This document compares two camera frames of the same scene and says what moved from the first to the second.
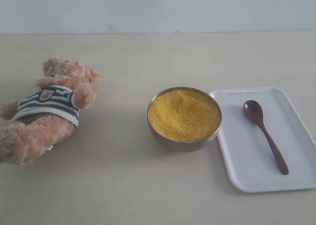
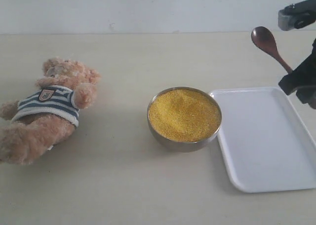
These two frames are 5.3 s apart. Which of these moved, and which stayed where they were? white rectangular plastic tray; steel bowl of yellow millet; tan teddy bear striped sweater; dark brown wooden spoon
Moved: dark brown wooden spoon
Stayed: steel bowl of yellow millet; white rectangular plastic tray; tan teddy bear striped sweater
